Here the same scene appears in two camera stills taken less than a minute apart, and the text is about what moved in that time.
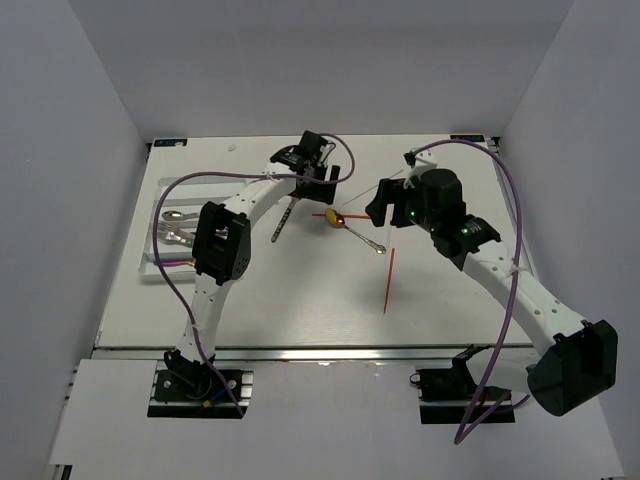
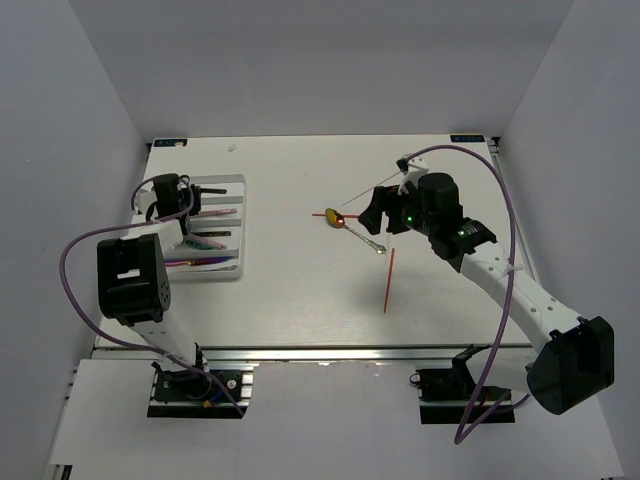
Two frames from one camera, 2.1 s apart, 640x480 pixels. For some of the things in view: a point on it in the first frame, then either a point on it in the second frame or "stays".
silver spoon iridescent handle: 337,220 stays
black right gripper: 389,193 stays
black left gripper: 321,192 -> 194,196
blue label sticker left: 170,142 stays
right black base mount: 445,394 stays
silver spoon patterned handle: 293,200 -> 212,191
